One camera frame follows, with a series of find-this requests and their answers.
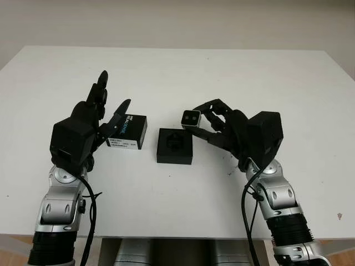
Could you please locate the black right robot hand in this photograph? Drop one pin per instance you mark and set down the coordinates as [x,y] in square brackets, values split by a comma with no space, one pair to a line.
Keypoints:
[238,133]

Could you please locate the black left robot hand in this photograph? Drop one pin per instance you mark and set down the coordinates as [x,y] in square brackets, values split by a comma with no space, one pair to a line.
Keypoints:
[86,109]

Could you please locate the silver depth camera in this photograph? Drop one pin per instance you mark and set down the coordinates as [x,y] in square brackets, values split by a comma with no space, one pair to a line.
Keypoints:
[191,119]

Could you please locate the black RealSense box lid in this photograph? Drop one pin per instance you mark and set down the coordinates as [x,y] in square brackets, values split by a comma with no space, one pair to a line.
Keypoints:
[133,130]

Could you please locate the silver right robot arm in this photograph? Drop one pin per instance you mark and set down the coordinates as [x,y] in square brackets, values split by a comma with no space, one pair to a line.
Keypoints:
[283,199]

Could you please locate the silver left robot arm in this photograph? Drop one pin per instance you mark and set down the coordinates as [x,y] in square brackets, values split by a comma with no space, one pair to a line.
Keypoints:
[58,199]

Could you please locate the black box base foam insert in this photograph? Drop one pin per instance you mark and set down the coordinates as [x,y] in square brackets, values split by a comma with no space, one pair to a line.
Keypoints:
[174,152]

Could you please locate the grey robot lower body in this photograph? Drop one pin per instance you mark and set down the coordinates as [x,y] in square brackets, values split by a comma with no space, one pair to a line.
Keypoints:
[172,253]

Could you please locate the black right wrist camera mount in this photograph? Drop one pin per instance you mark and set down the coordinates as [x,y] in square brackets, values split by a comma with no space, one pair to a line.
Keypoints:
[266,133]

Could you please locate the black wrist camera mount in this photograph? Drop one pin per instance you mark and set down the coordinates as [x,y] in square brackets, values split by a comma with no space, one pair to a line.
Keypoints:
[266,133]
[72,138]

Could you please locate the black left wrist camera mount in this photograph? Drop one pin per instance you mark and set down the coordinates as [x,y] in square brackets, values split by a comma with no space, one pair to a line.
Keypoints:
[72,138]

